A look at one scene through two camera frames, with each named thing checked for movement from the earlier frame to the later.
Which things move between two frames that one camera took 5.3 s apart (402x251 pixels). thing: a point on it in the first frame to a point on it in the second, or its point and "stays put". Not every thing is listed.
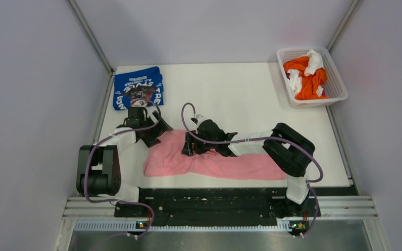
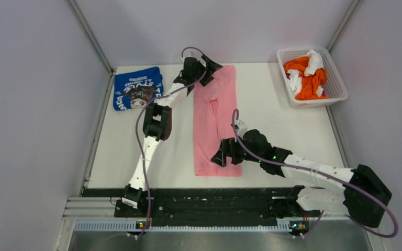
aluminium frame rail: x=92 y=40 stays put
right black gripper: x=188 y=149 to x=228 y=147
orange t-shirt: x=309 y=83 stays put
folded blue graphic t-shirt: x=138 y=89 stays put
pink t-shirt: x=165 y=159 to x=214 y=105
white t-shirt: x=315 y=62 stays put
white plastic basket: x=310 y=77 stays put
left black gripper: x=158 y=129 to x=212 y=67
